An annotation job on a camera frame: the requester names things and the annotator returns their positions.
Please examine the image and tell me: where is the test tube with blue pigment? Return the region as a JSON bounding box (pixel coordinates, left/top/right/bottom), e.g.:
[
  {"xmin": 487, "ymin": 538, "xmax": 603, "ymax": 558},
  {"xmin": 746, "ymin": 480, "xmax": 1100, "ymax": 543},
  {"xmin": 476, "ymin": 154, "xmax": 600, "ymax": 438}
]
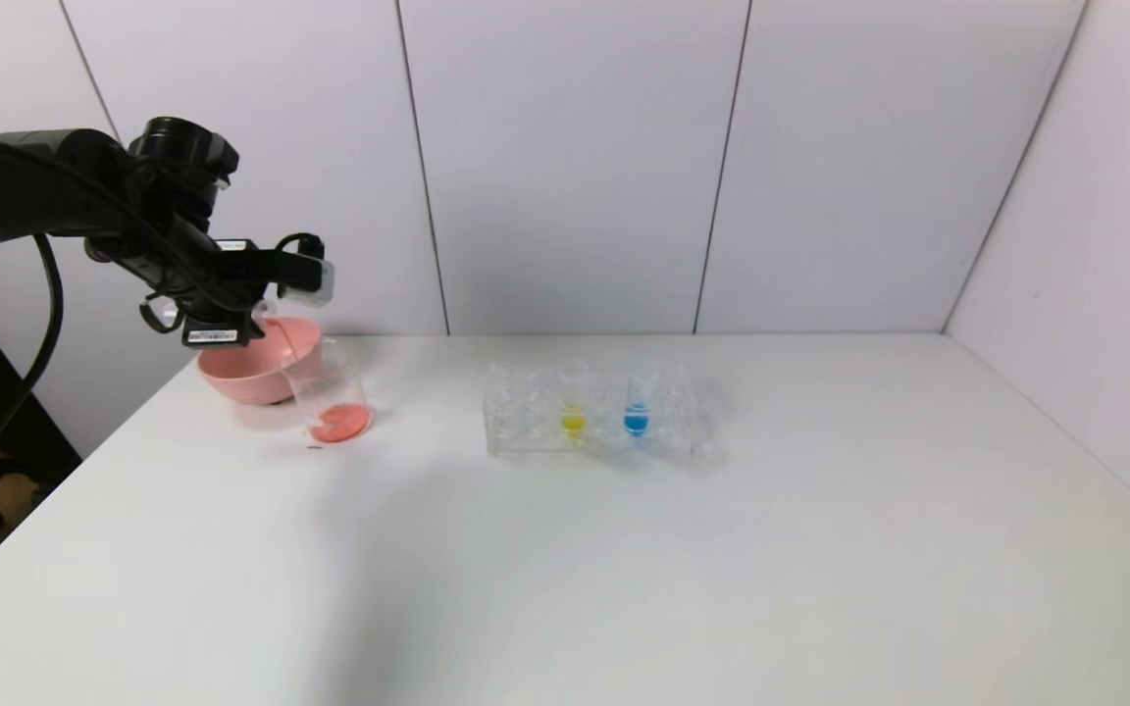
[{"xmin": 622, "ymin": 361, "xmax": 659, "ymax": 444}]

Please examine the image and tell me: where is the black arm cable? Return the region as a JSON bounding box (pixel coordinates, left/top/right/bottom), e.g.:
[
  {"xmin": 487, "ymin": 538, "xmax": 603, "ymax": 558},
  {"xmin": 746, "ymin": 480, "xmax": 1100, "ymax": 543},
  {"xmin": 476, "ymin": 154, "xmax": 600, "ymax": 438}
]
[{"xmin": 0, "ymin": 230, "xmax": 66, "ymax": 506}]

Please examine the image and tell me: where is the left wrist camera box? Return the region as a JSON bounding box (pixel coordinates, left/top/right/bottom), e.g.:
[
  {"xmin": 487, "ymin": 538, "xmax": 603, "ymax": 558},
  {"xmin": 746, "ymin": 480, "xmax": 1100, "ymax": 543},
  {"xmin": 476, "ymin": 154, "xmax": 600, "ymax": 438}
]
[{"xmin": 276, "ymin": 233, "xmax": 335, "ymax": 308}]

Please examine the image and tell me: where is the pink plastic bowl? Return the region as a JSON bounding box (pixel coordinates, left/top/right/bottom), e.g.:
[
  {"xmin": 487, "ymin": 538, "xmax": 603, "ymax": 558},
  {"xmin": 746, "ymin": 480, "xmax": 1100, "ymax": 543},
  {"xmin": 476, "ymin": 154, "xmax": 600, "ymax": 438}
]
[{"xmin": 197, "ymin": 316, "xmax": 323, "ymax": 406}]

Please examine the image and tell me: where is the test tube with yellow pigment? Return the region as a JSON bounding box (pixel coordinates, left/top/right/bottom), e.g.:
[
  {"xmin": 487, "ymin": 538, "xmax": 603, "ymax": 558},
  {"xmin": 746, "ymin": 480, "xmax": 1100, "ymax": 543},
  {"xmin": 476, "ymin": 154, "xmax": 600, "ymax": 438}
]
[{"xmin": 557, "ymin": 361, "xmax": 591, "ymax": 444}]

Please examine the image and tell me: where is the clear acrylic test tube rack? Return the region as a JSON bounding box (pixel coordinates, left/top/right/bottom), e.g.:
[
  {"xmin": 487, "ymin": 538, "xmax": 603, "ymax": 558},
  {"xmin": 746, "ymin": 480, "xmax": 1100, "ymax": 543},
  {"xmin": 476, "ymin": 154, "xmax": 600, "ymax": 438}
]
[{"xmin": 484, "ymin": 361, "xmax": 713, "ymax": 460}]

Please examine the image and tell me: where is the clear glass beaker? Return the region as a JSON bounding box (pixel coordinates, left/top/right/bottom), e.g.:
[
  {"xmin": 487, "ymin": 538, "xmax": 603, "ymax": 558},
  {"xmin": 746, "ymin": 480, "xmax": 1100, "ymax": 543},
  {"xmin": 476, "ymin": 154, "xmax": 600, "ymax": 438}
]
[{"xmin": 282, "ymin": 338, "xmax": 375, "ymax": 447}]

